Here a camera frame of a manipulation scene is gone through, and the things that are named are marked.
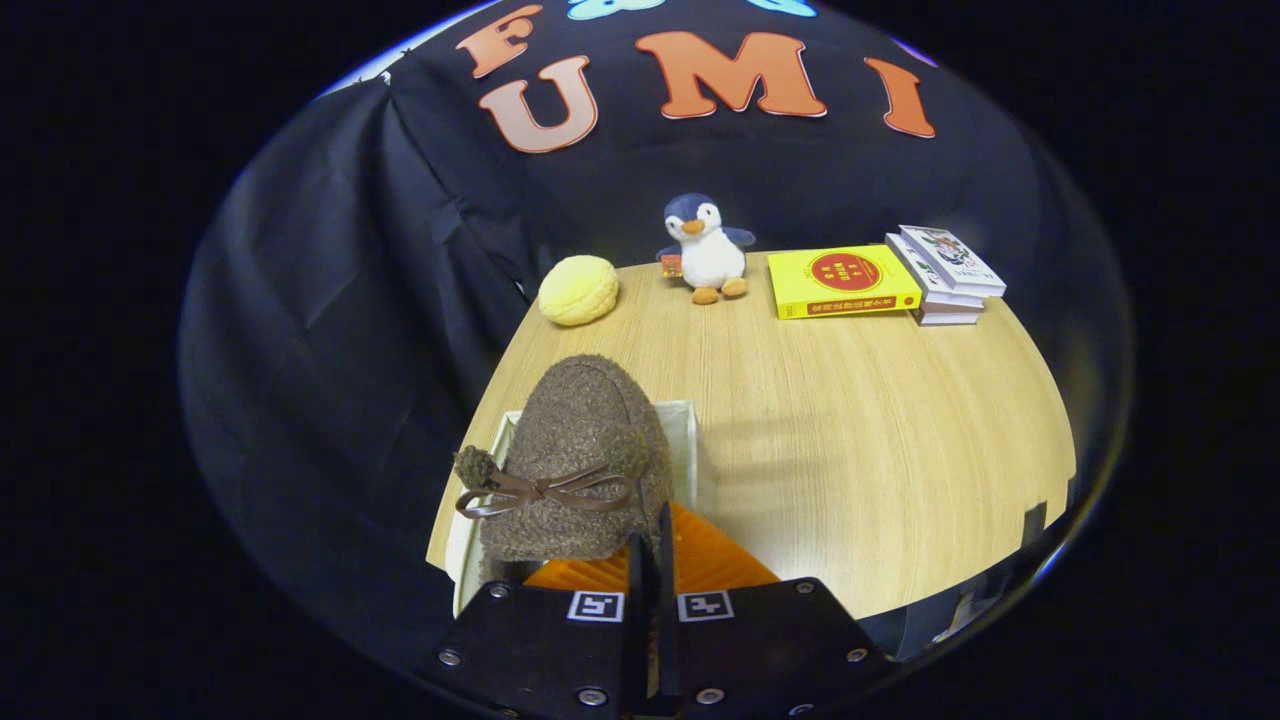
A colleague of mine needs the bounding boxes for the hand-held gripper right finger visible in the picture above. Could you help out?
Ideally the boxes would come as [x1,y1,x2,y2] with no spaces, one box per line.
[655,500,891,720]

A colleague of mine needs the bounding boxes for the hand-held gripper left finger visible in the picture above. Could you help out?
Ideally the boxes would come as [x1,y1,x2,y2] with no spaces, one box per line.
[415,533,649,720]

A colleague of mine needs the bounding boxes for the cream fabric storage box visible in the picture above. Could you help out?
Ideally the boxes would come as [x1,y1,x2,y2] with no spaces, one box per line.
[443,398,701,619]

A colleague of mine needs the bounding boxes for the brown fuzzy shoe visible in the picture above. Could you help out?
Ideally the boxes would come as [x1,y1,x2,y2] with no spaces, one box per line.
[453,354,676,583]

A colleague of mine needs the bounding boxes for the yellow bun plush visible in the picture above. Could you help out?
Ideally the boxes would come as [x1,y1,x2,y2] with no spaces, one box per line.
[538,254,620,327]

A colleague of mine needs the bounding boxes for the yellow book with red circle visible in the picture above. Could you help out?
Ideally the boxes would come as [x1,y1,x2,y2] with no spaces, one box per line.
[767,245,923,321]

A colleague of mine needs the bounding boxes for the penguin plush toy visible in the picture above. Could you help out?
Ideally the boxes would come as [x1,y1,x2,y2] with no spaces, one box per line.
[656,193,757,306]

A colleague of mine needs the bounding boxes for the white picture-cover book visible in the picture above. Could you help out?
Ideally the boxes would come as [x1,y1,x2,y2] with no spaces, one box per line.
[898,225,1007,299]

